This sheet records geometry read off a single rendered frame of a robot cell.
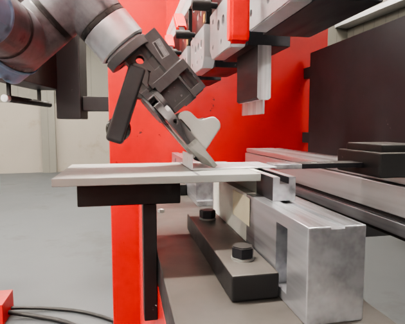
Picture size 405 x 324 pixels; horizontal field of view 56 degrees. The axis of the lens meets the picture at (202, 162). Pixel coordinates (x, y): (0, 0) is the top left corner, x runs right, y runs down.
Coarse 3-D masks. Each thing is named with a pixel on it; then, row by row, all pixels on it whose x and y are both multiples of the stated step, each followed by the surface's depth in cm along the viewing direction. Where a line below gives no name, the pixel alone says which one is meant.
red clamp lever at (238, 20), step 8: (232, 0) 40; (240, 0) 40; (248, 0) 41; (232, 8) 41; (240, 8) 40; (248, 8) 41; (232, 16) 41; (240, 16) 41; (248, 16) 41; (232, 24) 41; (240, 24) 41; (248, 24) 41; (232, 32) 41; (240, 32) 41; (248, 32) 41; (232, 40) 41; (240, 40) 41
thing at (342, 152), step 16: (352, 144) 65; (368, 144) 61; (384, 144) 59; (400, 144) 59; (352, 160) 64; (368, 160) 59; (384, 160) 57; (400, 160) 57; (384, 176) 57; (400, 176) 58
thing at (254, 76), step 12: (252, 48) 55; (264, 48) 53; (240, 60) 61; (252, 60) 55; (264, 60) 53; (240, 72) 61; (252, 72) 55; (264, 72) 53; (240, 84) 61; (252, 84) 55; (264, 84) 54; (240, 96) 61; (252, 96) 56; (264, 96) 54; (252, 108) 58
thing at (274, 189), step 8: (256, 168) 59; (264, 168) 56; (264, 176) 50; (272, 176) 48; (280, 176) 50; (288, 176) 48; (256, 184) 53; (264, 184) 50; (272, 184) 47; (280, 184) 47; (288, 184) 47; (256, 192) 53; (264, 192) 50; (272, 192) 47; (280, 192) 47; (288, 192) 48; (272, 200) 47; (280, 200) 47; (288, 200) 48
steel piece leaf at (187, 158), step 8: (184, 152) 60; (184, 160) 60; (192, 160) 54; (192, 168) 55; (200, 168) 55; (208, 168) 55; (216, 168) 55; (224, 168) 55; (232, 168) 56; (240, 168) 56
